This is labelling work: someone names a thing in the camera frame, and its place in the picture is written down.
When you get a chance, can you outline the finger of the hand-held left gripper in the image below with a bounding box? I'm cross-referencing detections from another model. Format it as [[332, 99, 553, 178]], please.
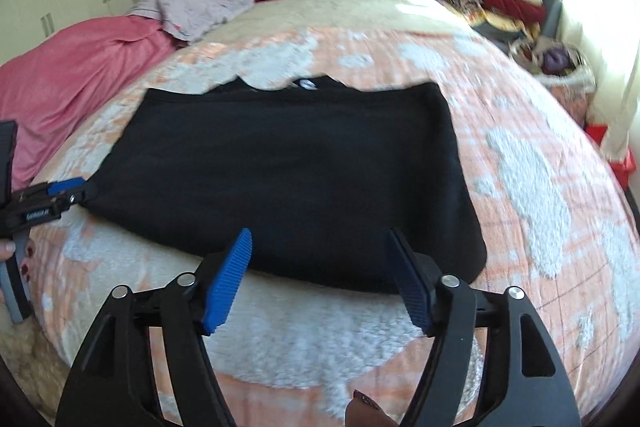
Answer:
[[30, 177, 99, 217]]

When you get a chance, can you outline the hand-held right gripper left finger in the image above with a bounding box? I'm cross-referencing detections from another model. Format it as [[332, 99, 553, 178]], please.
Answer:
[[55, 228, 253, 427]]

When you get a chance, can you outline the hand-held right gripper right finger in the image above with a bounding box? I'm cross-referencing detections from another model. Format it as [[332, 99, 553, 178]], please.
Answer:
[[389, 228, 582, 427]]

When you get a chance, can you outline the black sweatshirt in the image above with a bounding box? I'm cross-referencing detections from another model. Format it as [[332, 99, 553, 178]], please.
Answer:
[[80, 76, 488, 294]]

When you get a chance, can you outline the person's left hand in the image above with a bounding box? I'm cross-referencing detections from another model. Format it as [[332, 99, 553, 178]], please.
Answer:
[[0, 237, 37, 308]]

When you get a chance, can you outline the pink blanket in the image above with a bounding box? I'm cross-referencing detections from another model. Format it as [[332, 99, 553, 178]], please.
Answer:
[[0, 14, 181, 192]]

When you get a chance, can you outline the orange plaid fleece bedspread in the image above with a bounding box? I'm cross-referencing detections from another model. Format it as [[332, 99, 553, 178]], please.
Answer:
[[0, 0, 640, 427]]

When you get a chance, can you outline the lilac garment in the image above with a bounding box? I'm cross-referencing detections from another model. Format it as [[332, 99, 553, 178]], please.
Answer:
[[127, 0, 256, 45]]

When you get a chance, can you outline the red box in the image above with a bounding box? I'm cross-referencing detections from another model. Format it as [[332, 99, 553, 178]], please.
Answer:
[[585, 123, 640, 188]]

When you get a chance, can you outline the floral patterned box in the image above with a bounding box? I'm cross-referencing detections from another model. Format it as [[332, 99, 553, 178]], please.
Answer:
[[547, 77, 599, 128]]

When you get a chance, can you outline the grey chair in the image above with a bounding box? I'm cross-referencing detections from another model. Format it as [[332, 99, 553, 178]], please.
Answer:
[[540, 0, 564, 42]]

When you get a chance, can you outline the cream curtain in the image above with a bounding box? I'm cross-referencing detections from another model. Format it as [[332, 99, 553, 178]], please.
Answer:
[[535, 0, 640, 162]]

